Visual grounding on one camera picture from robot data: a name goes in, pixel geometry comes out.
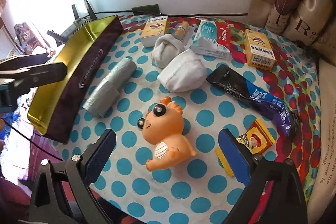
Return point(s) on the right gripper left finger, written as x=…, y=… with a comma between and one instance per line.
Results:
x=86, y=168

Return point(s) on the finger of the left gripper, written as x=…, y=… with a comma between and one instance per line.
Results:
x=34, y=76
x=18, y=62

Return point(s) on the black power adapter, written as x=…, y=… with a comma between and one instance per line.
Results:
x=146, y=10

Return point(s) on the polka dot table cloth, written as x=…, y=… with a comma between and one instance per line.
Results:
x=197, y=190

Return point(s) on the orange rubber dinosaur toy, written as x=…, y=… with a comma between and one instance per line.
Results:
x=162, y=126

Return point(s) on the white sock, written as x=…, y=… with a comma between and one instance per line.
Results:
x=185, y=72
x=166, y=48

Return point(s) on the black blue snack packet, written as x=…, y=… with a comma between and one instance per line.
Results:
x=268, y=105

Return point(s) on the teal red toothpaste box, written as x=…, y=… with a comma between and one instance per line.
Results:
x=213, y=39

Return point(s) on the small tube blister pack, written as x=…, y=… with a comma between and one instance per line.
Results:
x=183, y=32

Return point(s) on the black wifi router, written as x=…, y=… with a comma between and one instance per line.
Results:
x=76, y=25

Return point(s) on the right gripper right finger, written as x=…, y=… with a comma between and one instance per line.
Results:
x=240, y=159

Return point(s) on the white text pillow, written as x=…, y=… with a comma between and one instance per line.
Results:
x=324, y=187

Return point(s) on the yellow red candy sachet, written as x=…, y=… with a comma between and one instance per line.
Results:
x=257, y=139

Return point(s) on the yellow medicine box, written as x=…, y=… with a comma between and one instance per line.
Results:
x=258, y=50
x=154, y=29

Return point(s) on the gold rectangular tin tray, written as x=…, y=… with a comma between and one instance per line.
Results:
x=55, y=106

